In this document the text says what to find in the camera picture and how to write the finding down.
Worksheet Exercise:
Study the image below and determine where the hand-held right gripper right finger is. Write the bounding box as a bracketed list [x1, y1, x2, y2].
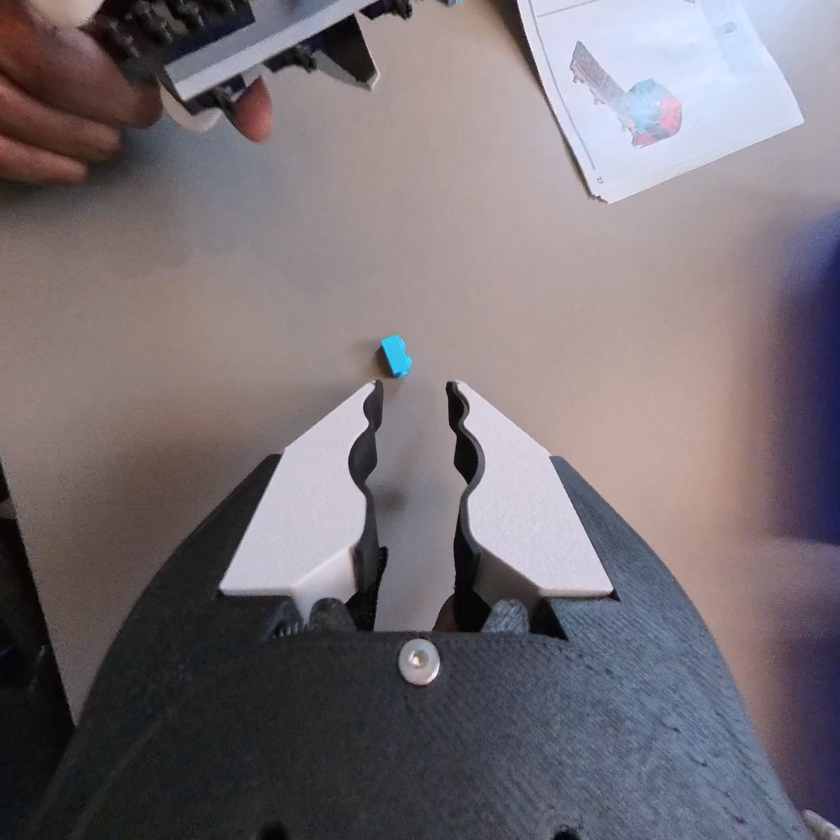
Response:
[445, 381, 614, 601]

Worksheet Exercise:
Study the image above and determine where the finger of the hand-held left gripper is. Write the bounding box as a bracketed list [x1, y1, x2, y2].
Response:
[159, 0, 362, 102]
[314, 14, 383, 91]

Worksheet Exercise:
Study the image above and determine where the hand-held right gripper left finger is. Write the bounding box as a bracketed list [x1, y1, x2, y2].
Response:
[218, 379, 386, 609]

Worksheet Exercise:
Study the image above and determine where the toy brick truck model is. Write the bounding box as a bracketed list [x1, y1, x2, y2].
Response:
[125, 0, 473, 73]

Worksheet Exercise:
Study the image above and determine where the small teal toy brick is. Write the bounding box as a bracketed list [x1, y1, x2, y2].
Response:
[378, 335, 414, 379]

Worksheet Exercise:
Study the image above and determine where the grey desk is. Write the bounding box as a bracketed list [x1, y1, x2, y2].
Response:
[0, 0, 840, 723]

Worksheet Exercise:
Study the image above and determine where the person's left hand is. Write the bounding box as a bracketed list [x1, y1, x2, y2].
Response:
[0, 0, 274, 186]

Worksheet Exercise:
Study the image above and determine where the brick instruction booklet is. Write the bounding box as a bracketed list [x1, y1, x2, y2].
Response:
[517, 0, 805, 204]

